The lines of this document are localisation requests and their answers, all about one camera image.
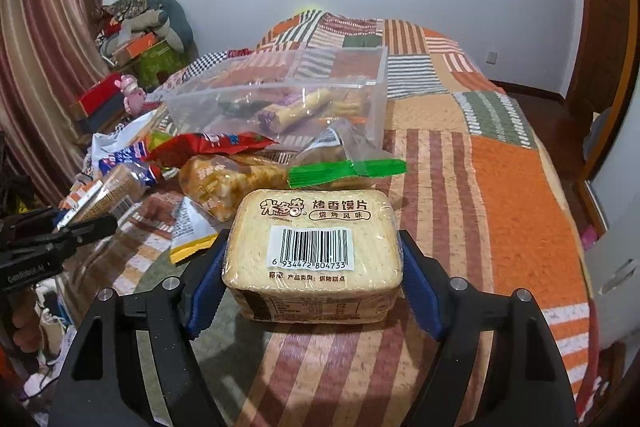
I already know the blue red snack bag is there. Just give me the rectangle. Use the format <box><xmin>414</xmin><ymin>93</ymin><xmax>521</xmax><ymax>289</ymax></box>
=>
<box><xmin>98</xmin><ymin>141</ymin><xmax>164</xmax><ymax>187</ymax></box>

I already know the yellow white snack packet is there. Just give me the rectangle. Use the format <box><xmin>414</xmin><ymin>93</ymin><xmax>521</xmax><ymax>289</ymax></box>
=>
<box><xmin>169</xmin><ymin>196</ymin><xmax>222</xmax><ymax>265</ymax></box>

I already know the toast slices pack with barcode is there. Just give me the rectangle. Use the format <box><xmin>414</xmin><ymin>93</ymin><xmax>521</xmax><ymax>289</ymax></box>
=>
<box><xmin>221</xmin><ymin>188</ymin><xmax>402</xmax><ymax>324</ymax></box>

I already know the purple wafer roll pack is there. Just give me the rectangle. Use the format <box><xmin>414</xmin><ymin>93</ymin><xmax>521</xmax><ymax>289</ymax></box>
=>
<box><xmin>256</xmin><ymin>88</ymin><xmax>332</xmax><ymax>133</ymax></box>

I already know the green bread bag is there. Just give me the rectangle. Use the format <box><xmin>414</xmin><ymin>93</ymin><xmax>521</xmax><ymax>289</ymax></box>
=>
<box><xmin>288</xmin><ymin>118</ymin><xmax>407</xmax><ymax>191</ymax></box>

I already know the clear plastic storage bin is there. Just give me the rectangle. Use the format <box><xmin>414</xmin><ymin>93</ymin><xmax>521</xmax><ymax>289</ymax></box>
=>
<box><xmin>160</xmin><ymin>46</ymin><xmax>388</xmax><ymax>150</ymax></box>

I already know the left hand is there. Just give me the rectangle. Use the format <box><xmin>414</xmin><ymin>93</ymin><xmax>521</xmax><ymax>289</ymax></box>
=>
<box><xmin>12</xmin><ymin>288</ymin><xmax>42</xmax><ymax>353</ymax></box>

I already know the brown cracker pack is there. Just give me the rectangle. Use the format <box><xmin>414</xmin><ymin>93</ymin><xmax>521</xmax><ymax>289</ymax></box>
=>
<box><xmin>55</xmin><ymin>162</ymin><xmax>146</xmax><ymax>231</ymax></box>

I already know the white plastic bag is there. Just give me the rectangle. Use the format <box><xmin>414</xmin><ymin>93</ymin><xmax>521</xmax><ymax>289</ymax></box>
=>
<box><xmin>81</xmin><ymin>109</ymin><xmax>156</xmax><ymax>178</ymax></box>

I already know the red box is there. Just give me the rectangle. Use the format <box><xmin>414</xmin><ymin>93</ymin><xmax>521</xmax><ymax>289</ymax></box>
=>
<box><xmin>70</xmin><ymin>72</ymin><xmax>122</xmax><ymax>120</ymax></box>

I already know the pink plush toy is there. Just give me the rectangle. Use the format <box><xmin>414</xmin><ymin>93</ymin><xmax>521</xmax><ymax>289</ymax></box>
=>
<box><xmin>114</xmin><ymin>74</ymin><xmax>146</xmax><ymax>117</ymax></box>

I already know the orange clear snack bag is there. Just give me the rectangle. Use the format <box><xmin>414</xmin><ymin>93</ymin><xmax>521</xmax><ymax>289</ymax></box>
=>
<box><xmin>178</xmin><ymin>154</ymin><xmax>288</xmax><ymax>222</ymax></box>

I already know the striped curtain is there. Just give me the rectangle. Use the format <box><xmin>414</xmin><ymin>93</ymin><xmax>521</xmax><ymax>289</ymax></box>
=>
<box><xmin>1</xmin><ymin>0</ymin><xmax>107</xmax><ymax>204</ymax></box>

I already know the patchwork striped bedspread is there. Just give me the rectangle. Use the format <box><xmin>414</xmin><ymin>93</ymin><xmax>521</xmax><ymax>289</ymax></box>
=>
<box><xmin>60</xmin><ymin>8</ymin><xmax>601</xmax><ymax>427</ymax></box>

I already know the pile of clothes and boxes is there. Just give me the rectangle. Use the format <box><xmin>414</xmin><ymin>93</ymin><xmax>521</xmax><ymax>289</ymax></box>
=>
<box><xmin>94</xmin><ymin>0</ymin><xmax>196</xmax><ymax>92</ymax></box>

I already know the brown wooden door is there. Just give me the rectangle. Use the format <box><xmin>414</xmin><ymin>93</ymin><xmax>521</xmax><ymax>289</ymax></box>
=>
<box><xmin>565</xmin><ymin>0</ymin><xmax>639</xmax><ymax>180</ymax></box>

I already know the wall socket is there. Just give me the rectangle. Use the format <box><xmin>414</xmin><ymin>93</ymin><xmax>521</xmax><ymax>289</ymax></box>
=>
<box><xmin>486</xmin><ymin>51</ymin><xmax>498</xmax><ymax>65</ymax></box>

